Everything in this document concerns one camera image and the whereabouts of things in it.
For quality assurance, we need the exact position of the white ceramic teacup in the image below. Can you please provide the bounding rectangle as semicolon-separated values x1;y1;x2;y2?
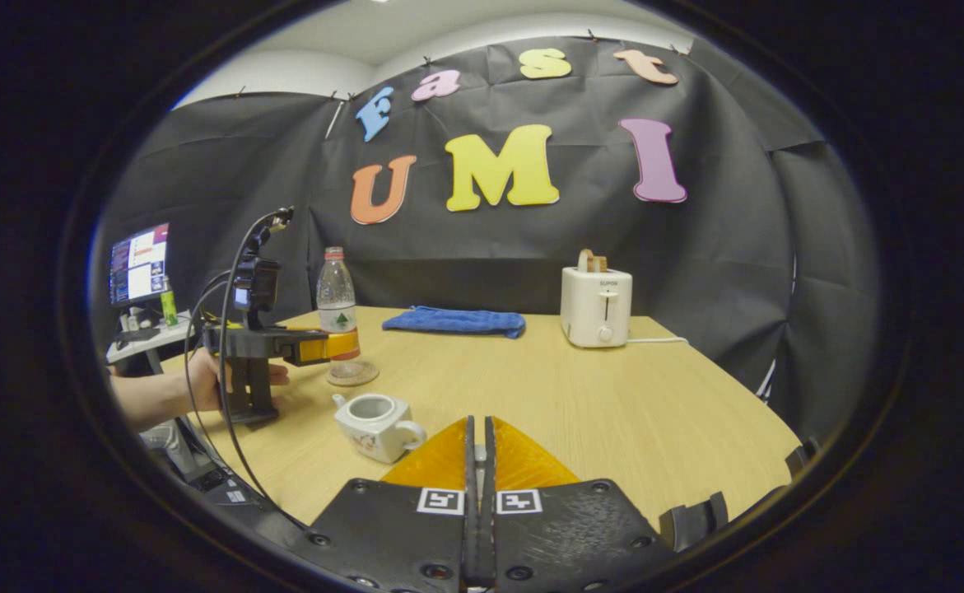
332;393;428;465

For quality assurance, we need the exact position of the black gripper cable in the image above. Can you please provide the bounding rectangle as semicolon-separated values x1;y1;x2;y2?
184;206;310;528

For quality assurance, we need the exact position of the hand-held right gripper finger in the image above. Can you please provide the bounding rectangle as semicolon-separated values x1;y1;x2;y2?
305;415;480;593
482;415;680;593

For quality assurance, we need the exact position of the round wooden coaster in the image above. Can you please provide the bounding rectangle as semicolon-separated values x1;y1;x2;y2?
324;359;380;388

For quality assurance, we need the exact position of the blue cloth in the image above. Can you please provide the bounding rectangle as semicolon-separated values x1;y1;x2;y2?
382;306;527;339

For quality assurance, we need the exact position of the computer monitor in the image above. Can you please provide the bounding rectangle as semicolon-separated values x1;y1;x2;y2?
108;222;172;308

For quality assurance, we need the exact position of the white side table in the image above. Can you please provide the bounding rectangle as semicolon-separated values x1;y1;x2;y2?
105;311;196;376

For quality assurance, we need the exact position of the black box with white label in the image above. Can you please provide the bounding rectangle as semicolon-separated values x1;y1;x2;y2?
193;465;268;510

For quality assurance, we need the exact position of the clear plastic water bottle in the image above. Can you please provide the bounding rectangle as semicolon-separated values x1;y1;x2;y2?
316;246;364;385

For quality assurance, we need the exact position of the white toaster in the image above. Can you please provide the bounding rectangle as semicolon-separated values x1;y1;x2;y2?
560;266;634;349

